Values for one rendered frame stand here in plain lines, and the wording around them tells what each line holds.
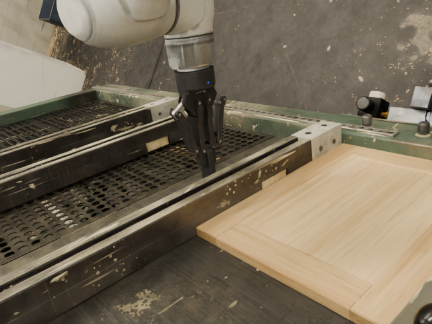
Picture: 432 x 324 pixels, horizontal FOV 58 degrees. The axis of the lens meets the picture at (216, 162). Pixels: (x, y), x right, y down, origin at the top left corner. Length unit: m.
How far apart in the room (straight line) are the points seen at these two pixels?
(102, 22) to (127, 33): 0.04
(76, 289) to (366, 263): 0.43
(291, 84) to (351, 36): 0.41
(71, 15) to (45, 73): 3.98
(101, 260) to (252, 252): 0.24
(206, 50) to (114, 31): 0.20
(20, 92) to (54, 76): 0.39
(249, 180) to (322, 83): 1.50
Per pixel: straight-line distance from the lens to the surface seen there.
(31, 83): 4.53
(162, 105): 1.49
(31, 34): 5.92
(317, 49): 2.34
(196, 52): 0.71
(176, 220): 0.71
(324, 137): 0.98
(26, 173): 1.07
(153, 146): 1.21
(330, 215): 0.74
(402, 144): 0.98
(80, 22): 0.57
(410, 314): 0.53
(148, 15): 0.59
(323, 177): 0.88
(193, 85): 0.73
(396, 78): 2.06
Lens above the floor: 1.80
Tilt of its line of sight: 43 degrees down
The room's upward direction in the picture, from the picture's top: 78 degrees counter-clockwise
